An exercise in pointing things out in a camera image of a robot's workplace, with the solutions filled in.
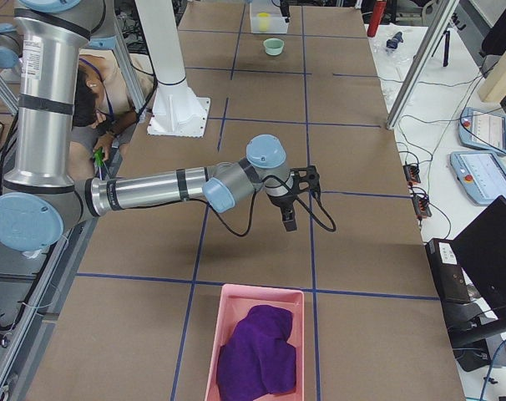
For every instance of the yellow paper cup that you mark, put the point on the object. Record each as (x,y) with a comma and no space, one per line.
(264,20)

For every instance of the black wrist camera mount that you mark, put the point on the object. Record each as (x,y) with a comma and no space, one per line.
(306,179)

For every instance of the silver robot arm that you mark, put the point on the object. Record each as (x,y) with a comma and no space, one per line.
(41,202)

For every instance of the pale green bowl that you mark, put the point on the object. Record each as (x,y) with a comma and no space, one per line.
(273,46)

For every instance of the red bottle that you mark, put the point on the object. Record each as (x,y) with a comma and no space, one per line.
(376,17)

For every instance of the pink plastic box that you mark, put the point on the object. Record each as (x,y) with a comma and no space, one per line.
(235,302)

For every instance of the wooden beam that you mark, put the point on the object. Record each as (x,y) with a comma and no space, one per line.
(493,89)

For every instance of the purple microfibre cloth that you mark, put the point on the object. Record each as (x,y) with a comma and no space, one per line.
(258,360)

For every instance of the teach pendant lower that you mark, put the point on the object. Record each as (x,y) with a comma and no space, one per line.
(481,174)

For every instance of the black monitor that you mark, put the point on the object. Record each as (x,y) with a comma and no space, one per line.
(480,249)

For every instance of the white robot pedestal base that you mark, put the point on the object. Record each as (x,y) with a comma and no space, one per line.
(176,110)

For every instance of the translucent plastic bin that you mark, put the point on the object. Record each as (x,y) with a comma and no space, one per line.
(278,25)

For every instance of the teach pendant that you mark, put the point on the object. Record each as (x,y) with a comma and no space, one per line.
(481,174)
(482,130)

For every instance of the aluminium profile post right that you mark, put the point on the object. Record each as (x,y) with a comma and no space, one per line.
(428,44)

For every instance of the seated person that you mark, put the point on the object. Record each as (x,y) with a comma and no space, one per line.
(104,112)

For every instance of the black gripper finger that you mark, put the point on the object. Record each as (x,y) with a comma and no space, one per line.
(288,218)

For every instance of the teach pendant upper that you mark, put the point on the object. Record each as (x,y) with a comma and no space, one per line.
(482,130)

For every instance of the blue object on side table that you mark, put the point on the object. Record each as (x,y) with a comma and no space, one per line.
(393,42)

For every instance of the black computer case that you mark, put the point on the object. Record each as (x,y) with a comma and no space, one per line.
(447,273)

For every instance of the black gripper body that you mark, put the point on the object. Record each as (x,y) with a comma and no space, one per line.
(281,203)
(285,7)

